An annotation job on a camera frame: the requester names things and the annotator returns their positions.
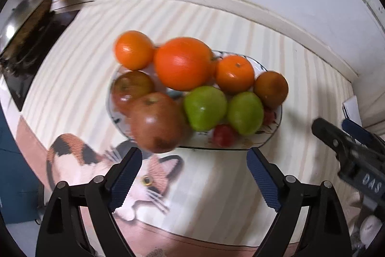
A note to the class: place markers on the floral ceramic plate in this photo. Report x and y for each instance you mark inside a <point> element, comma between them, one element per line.
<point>195,141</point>

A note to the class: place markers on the white round object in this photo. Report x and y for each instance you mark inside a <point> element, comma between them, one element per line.
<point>370,228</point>

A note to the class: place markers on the orange mandarin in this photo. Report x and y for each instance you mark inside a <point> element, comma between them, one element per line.
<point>134,49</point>
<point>234,73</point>

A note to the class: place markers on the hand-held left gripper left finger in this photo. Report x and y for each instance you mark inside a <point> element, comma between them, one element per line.
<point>127,175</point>

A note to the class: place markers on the metal wok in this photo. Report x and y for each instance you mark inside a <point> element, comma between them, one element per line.
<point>27,19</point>

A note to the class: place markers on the white paper box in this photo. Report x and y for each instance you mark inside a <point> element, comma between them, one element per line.
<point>352,108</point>

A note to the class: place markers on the green pear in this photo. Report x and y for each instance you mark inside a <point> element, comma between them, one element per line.
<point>245,114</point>
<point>204,108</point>

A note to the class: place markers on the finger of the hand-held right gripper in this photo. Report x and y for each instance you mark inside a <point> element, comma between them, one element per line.
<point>364,135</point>
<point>331,136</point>

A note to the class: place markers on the large orange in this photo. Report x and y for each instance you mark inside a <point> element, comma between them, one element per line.
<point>183,64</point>

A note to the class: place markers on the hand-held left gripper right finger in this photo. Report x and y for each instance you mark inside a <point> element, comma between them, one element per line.
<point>261,178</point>

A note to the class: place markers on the black stove top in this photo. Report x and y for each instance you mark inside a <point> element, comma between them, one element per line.
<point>33,64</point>

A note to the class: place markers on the dark orange tangerine with stem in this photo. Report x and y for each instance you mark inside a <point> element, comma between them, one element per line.
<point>270,88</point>

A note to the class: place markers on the red apple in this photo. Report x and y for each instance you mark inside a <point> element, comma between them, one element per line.
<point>156,124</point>
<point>132,88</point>

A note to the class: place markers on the striped cat table mat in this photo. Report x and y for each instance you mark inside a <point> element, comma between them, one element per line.
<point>240,34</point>

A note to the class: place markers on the blue panel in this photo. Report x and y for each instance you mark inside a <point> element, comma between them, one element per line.
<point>15,178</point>

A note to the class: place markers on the red cherry tomato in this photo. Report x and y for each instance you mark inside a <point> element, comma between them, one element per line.
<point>269,117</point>
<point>224,135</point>

